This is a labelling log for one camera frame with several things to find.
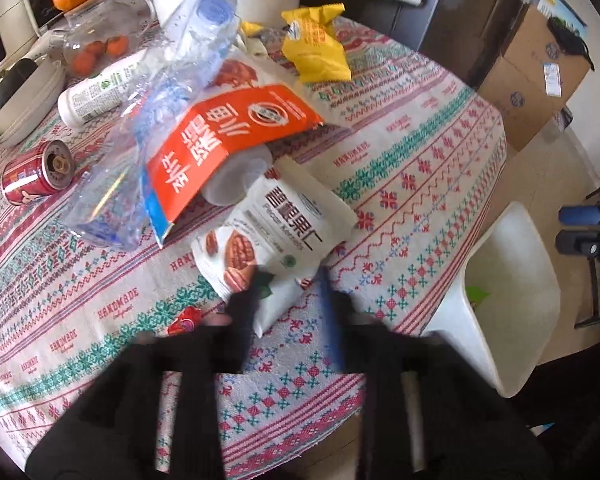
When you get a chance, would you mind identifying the cardboard box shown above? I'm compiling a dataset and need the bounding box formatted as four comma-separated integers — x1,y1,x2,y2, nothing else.
478,6,591,151

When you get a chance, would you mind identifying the white trash bin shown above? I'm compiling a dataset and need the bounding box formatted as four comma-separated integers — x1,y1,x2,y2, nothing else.
425,202,560,398

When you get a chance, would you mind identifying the white plastic cup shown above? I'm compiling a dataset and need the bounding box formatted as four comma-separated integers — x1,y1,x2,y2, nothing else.
200,144,273,206

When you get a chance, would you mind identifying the patterned tablecloth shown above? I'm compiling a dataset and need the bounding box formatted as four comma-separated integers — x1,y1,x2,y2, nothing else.
0,18,506,479

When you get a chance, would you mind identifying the white pecan snack bag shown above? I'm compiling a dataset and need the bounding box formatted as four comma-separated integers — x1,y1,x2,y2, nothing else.
192,156,358,337

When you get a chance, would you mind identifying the small red candy wrapper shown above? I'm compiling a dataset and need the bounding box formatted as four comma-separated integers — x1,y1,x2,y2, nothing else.
166,306,202,336

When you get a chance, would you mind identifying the orange red snack bag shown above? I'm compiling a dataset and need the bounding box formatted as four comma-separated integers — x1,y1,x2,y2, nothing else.
142,84,326,245

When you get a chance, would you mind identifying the crushed clear water bottle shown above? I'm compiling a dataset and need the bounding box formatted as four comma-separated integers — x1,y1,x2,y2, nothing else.
60,0,239,252

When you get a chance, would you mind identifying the glass jar with tomatoes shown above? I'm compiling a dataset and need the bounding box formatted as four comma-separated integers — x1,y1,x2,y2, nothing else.
50,0,156,78

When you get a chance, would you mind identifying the white green label bottle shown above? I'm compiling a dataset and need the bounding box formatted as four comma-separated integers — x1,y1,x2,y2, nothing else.
57,49,146,130

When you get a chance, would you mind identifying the yellow snack wrapper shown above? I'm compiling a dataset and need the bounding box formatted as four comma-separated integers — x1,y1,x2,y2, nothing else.
282,3,352,84

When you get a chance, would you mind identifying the white bowl with avocado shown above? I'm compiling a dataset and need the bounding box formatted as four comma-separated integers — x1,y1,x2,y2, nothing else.
0,56,66,148

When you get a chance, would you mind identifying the red soda can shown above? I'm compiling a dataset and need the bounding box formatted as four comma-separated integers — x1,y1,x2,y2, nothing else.
1,140,76,206

